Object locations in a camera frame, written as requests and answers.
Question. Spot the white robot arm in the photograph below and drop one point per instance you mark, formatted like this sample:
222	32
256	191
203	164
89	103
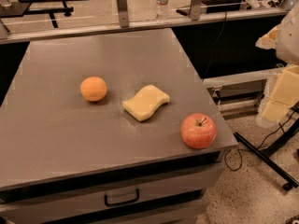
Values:
287	48

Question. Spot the yellow sponge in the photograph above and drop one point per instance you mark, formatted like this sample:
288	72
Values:
146	102

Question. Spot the red apple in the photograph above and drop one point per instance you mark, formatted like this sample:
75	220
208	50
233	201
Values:
198	131

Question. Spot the orange fruit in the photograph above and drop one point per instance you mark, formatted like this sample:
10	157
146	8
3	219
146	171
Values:
93	89

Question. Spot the clear plastic water bottle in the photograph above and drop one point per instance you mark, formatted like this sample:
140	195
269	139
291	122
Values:
161	13

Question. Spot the black metal stand base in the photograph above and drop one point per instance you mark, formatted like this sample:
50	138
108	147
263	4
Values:
265	154

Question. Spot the grey cabinet drawer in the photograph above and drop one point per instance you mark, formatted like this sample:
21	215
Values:
176	196

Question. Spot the grey metal shelf frame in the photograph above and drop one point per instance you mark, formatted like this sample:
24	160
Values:
239	95

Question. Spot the black drawer handle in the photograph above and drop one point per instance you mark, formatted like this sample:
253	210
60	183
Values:
120	198

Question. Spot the grey metal rail barrier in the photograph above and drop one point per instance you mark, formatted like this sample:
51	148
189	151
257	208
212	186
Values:
96	17

